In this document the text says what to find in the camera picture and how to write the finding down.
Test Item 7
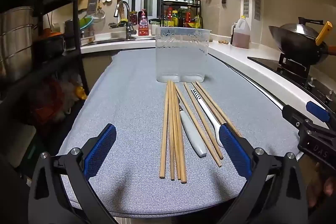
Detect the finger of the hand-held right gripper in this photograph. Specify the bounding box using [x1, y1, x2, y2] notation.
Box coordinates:
[282, 105, 313, 130]
[306, 101, 331, 122]

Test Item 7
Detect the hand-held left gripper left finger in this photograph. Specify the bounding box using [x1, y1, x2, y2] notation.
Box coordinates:
[28, 123, 118, 224]

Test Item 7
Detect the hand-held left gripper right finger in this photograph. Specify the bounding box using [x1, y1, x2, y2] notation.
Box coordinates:
[218, 123, 308, 224]

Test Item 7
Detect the white handled fork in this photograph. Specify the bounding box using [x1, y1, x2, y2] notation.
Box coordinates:
[178, 97, 207, 157]

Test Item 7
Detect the white spoon with striped handle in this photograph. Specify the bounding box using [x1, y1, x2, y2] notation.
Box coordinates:
[191, 88, 227, 148]

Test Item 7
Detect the clear plastic utensil holder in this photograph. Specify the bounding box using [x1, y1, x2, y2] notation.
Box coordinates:
[155, 27, 212, 83]

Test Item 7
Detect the person's right hand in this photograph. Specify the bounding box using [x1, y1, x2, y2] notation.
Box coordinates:
[307, 161, 336, 208]

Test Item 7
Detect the black stove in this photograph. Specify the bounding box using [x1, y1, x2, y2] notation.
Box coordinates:
[247, 52, 336, 114]

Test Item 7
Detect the yellow crumpled packet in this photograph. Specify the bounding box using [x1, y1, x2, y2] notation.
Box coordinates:
[75, 85, 88, 101]

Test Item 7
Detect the black wok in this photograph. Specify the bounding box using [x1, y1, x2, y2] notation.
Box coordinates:
[268, 17, 336, 65]

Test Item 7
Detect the pile of plastic bags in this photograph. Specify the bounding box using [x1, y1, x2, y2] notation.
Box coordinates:
[29, 74, 84, 125]

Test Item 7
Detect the steel wok lid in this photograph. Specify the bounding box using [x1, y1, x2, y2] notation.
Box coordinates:
[280, 17, 324, 38]

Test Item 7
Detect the plastic oil jug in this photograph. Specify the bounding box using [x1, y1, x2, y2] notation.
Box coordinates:
[230, 16, 251, 49]

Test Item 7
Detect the steel sink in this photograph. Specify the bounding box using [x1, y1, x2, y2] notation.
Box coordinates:
[81, 36, 155, 46]

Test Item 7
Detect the steel basin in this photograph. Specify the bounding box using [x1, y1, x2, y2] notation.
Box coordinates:
[80, 28, 95, 39]

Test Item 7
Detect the black pot with orange lid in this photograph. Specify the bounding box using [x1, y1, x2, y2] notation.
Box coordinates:
[34, 28, 65, 59]

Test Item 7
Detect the dark grey canister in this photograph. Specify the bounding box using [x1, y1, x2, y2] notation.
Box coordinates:
[64, 19, 80, 48]

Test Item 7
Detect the black storage rack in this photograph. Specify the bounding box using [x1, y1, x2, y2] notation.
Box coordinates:
[0, 0, 111, 135]

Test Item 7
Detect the chrome faucet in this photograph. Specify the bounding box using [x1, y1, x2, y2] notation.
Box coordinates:
[113, 0, 135, 40]

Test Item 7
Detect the green colander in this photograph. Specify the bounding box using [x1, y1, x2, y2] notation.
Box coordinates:
[79, 16, 94, 30]

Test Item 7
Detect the red soap bottle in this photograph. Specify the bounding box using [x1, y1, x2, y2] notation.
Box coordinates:
[138, 9, 150, 36]

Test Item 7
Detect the steel stockpot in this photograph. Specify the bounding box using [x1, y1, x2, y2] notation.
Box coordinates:
[0, 6, 38, 83]

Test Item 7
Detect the bundle of thin sticks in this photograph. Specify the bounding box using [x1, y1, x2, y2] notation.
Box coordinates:
[118, 1, 126, 22]

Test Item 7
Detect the row of condiment bottles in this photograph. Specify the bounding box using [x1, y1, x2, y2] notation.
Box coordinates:
[162, 6, 203, 29]

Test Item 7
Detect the black spice rack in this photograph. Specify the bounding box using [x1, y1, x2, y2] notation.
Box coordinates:
[161, 0, 202, 29]

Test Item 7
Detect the yellow spatula handle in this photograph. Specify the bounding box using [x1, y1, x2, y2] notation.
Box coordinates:
[315, 21, 333, 46]

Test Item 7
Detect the wire sponge holder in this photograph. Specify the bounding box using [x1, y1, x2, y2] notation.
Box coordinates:
[109, 19, 129, 29]

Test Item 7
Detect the wire mesh strainer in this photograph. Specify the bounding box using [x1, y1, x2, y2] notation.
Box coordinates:
[93, 7, 106, 23]

